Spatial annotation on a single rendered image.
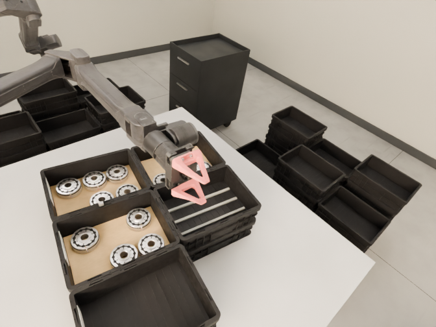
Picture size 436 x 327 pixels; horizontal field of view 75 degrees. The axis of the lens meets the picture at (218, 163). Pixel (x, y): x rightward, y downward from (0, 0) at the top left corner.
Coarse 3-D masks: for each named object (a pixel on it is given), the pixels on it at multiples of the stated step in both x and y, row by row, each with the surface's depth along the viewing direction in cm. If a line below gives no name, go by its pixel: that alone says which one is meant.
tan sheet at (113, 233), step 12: (96, 228) 119; (108, 228) 120; (120, 228) 120; (156, 228) 123; (108, 240) 116; (120, 240) 116; (132, 240) 117; (72, 252) 110; (96, 252) 111; (108, 252) 112; (72, 264) 107; (84, 264) 107; (96, 264) 108; (108, 264) 108; (84, 276) 104
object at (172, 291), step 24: (144, 264) 101; (168, 264) 111; (96, 288) 95; (120, 288) 103; (144, 288) 104; (168, 288) 105; (192, 288) 106; (96, 312) 96; (120, 312) 97; (144, 312) 98; (168, 312) 99; (192, 312) 100
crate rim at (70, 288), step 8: (144, 192) 123; (152, 192) 124; (120, 200) 118; (96, 208) 114; (160, 208) 118; (72, 216) 111; (168, 224) 113; (56, 232) 104; (56, 240) 104; (176, 240) 108; (160, 248) 105; (144, 256) 102; (64, 264) 98; (128, 264) 99; (64, 272) 94; (104, 272) 96; (112, 272) 97; (88, 280) 94; (72, 288) 91
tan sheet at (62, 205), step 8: (128, 168) 146; (128, 176) 142; (112, 184) 137; (120, 184) 138; (136, 184) 139; (88, 192) 132; (96, 192) 132; (112, 192) 134; (56, 200) 126; (64, 200) 127; (72, 200) 127; (80, 200) 128; (88, 200) 128; (56, 208) 123; (64, 208) 124; (72, 208) 124
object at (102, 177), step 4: (92, 172) 137; (96, 172) 137; (100, 172) 137; (84, 176) 134; (88, 176) 134; (100, 176) 135; (104, 176) 136; (84, 180) 132; (88, 180) 133; (100, 180) 134; (104, 180) 134; (84, 184) 131; (88, 184) 131; (92, 184) 132; (96, 184) 132; (100, 184) 132
